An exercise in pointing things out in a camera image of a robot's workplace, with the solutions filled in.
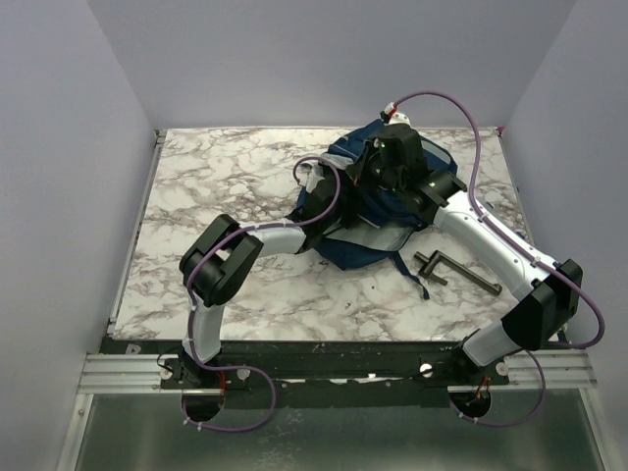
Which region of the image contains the aluminium rail frame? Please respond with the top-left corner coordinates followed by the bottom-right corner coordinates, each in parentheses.
top-left (59, 128), bottom-right (612, 470)

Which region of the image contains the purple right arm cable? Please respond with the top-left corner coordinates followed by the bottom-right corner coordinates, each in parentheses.
top-left (382, 90), bottom-right (605, 427)

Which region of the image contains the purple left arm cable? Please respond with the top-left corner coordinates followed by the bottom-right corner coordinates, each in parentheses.
top-left (184, 155), bottom-right (342, 434)

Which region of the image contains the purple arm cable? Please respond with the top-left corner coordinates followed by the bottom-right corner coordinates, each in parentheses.
top-left (382, 90), bottom-right (605, 427)
top-left (184, 155), bottom-right (342, 434)

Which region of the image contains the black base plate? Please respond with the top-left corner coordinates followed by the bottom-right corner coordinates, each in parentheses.
top-left (79, 339), bottom-right (589, 416)

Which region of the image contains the steel clamp handle tool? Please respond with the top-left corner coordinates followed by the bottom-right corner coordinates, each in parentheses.
top-left (413, 250), bottom-right (502, 296)

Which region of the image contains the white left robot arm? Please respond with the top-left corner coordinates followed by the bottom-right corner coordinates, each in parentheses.
top-left (179, 168), bottom-right (348, 388)

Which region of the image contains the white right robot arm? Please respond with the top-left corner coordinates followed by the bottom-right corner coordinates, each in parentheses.
top-left (347, 124), bottom-right (583, 385)

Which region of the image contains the navy blue student backpack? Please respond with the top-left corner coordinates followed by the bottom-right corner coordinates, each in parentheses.
top-left (294, 120), bottom-right (464, 282)

